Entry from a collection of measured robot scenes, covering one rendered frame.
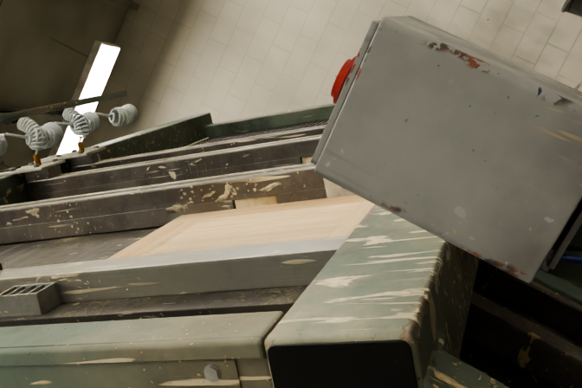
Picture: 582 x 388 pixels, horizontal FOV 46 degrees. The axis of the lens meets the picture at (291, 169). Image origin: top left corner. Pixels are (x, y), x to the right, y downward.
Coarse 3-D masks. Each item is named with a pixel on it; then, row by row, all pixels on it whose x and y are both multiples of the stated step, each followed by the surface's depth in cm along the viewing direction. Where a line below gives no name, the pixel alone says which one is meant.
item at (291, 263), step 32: (160, 256) 88; (192, 256) 85; (224, 256) 82; (256, 256) 80; (288, 256) 78; (320, 256) 77; (0, 288) 94; (64, 288) 90; (96, 288) 88; (128, 288) 87; (160, 288) 85; (192, 288) 84; (224, 288) 82
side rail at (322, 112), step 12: (312, 108) 270; (324, 108) 269; (240, 120) 282; (252, 120) 280; (264, 120) 278; (276, 120) 276; (288, 120) 275; (300, 120) 273; (312, 120) 271; (216, 132) 286; (228, 132) 284; (240, 132) 283
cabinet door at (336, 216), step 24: (192, 216) 121; (216, 216) 117; (240, 216) 114; (264, 216) 111; (288, 216) 108; (312, 216) 105; (336, 216) 102; (360, 216) 98; (144, 240) 110; (168, 240) 107; (192, 240) 104; (216, 240) 101; (240, 240) 99; (264, 240) 96; (288, 240) 93
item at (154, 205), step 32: (96, 192) 136; (128, 192) 127; (160, 192) 125; (192, 192) 122; (224, 192) 120; (256, 192) 118; (288, 192) 116; (320, 192) 114; (0, 224) 138; (32, 224) 136; (64, 224) 133; (96, 224) 131; (128, 224) 128; (160, 224) 126
